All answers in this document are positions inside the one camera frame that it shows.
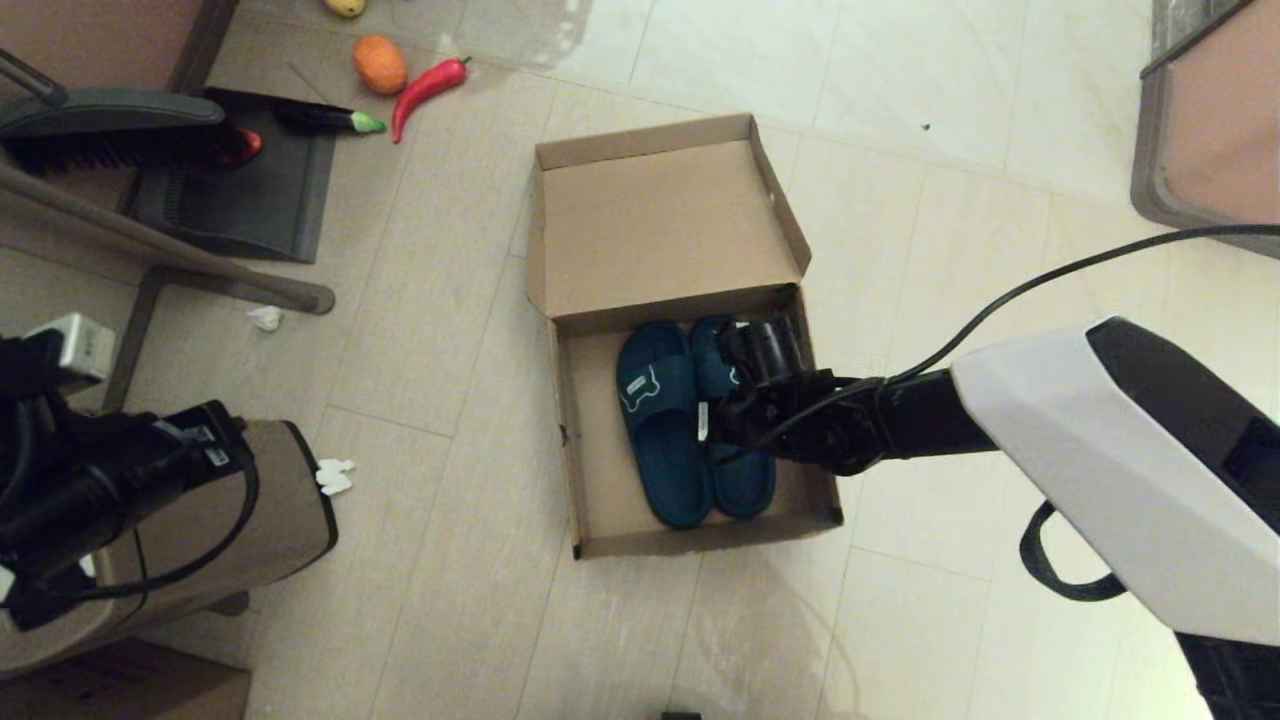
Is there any dark teal slide slipper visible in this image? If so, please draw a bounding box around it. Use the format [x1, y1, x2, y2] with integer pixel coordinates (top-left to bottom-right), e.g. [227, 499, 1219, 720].
[690, 316, 779, 519]
[615, 320, 717, 529]

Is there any brown cardboard shoe box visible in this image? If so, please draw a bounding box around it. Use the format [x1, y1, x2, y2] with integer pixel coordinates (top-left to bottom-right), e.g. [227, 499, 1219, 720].
[525, 113, 844, 561]

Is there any brown plastic trash bin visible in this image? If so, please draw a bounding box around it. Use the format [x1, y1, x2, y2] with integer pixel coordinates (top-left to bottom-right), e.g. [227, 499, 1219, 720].
[0, 420, 341, 681]

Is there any closed brown cardboard carton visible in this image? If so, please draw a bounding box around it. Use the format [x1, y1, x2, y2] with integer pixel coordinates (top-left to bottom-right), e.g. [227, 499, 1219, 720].
[0, 640, 251, 720]

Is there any black plastic dustpan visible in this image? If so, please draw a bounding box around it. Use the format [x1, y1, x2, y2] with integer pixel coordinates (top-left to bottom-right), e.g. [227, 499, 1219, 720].
[125, 88, 338, 266]

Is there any grey black-bristled hand brush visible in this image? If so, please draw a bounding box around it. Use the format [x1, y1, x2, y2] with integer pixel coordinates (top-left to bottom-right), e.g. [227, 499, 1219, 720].
[0, 48, 242, 179]

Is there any toy purple eggplant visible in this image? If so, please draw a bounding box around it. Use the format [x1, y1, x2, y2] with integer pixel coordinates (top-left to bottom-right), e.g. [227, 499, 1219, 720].
[275, 103, 387, 136]

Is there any toy red chili pepper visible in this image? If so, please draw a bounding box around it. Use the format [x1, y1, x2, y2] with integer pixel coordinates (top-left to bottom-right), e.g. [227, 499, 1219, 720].
[391, 57, 471, 145]

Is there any brown table with dark rim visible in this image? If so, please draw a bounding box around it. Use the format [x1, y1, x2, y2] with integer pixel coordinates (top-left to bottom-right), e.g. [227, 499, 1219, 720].
[0, 0, 241, 98]

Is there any toy orange fruit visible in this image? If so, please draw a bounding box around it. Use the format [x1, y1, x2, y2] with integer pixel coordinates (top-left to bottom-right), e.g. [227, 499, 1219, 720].
[351, 35, 410, 97]

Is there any brown table with grey rim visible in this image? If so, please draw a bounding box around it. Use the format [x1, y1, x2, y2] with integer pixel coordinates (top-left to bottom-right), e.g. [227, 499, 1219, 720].
[1130, 0, 1280, 259]

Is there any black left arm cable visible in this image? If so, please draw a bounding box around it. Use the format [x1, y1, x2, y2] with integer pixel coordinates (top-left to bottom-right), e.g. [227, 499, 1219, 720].
[60, 455, 260, 601]

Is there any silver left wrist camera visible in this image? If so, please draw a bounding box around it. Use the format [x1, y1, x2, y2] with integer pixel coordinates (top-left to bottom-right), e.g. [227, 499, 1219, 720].
[25, 313, 116, 383]

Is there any brown metal table leg frame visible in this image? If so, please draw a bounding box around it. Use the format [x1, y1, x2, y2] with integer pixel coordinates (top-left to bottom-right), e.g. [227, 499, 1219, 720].
[0, 162, 336, 411]

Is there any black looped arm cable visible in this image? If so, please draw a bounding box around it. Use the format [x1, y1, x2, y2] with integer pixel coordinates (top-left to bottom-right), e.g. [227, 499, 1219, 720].
[1020, 500, 1128, 603]

